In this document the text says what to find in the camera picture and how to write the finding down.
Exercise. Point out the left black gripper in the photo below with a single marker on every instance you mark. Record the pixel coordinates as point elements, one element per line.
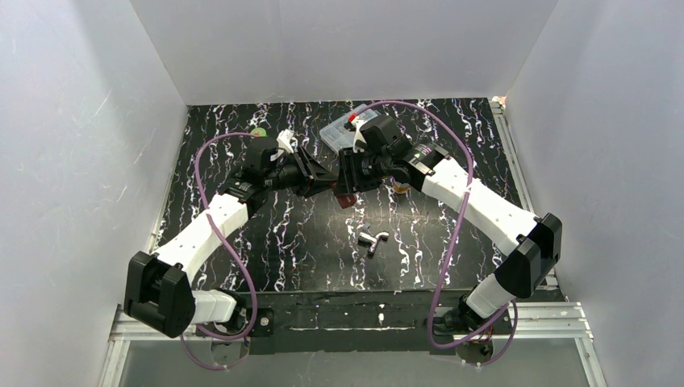
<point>306,170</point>

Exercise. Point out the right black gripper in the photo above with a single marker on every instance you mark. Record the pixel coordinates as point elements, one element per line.
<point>348,172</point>

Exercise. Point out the red pill organizer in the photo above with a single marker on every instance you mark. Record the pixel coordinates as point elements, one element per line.
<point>346,201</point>

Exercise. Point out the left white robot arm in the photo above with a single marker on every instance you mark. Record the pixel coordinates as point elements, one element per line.
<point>158,289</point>

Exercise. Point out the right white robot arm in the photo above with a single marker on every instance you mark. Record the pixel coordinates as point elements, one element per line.
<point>530,244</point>

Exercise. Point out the clear plastic organizer box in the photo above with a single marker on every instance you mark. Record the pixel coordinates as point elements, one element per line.
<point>336,136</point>

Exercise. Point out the orange white pill bottle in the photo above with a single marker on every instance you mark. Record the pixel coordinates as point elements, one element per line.
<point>400,187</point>

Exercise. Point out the chrome faucet tap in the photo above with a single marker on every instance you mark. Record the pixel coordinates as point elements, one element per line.
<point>366,240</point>

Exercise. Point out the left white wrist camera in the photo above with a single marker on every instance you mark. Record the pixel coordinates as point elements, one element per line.
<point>284,144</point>

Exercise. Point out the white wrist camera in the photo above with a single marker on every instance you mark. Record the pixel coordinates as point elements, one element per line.
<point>354,124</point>
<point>284,144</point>

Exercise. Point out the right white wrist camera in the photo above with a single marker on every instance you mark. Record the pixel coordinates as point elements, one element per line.
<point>354,124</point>

